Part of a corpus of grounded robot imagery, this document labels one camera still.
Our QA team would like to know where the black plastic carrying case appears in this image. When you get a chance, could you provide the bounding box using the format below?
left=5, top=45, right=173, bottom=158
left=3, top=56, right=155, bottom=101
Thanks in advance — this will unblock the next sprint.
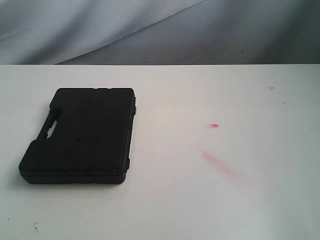
left=18, top=88, right=136, bottom=185

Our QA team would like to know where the white backdrop cloth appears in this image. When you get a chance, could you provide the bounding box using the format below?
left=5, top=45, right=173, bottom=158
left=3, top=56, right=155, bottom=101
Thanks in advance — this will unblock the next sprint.
left=0, top=0, right=320, bottom=65

